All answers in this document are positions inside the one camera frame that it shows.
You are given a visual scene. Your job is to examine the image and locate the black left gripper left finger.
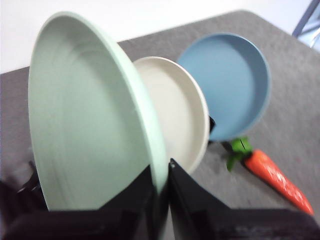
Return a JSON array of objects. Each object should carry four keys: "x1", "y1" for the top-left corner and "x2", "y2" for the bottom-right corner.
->
[{"x1": 4, "y1": 163, "x2": 161, "y2": 240}]

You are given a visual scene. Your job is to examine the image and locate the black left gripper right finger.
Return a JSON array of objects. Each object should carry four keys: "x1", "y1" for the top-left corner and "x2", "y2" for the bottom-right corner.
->
[{"x1": 167, "y1": 157, "x2": 320, "y2": 240}]

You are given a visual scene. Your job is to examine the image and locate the orange toy carrot green leaves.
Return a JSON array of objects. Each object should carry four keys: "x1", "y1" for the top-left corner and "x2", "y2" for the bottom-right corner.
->
[{"x1": 226, "y1": 136, "x2": 315, "y2": 216}]

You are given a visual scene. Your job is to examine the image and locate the green plate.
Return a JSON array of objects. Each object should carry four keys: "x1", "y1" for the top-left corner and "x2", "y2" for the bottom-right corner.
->
[{"x1": 27, "y1": 11, "x2": 170, "y2": 240}]

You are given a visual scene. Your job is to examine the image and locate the black plate rack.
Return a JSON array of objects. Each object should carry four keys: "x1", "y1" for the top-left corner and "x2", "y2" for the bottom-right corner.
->
[{"x1": 0, "y1": 116, "x2": 236, "y2": 213}]

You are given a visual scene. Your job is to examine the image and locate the beige plate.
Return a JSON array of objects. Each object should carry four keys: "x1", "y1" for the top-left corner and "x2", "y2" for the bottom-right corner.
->
[{"x1": 132, "y1": 56, "x2": 210, "y2": 176}]

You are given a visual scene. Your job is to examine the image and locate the blue plate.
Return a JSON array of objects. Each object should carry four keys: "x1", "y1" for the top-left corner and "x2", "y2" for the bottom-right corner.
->
[{"x1": 176, "y1": 32, "x2": 272, "y2": 141}]

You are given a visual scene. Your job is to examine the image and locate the grey-blue metal frame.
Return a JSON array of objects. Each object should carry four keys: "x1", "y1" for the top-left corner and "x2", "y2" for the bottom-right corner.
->
[{"x1": 291, "y1": 0, "x2": 320, "y2": 48}]

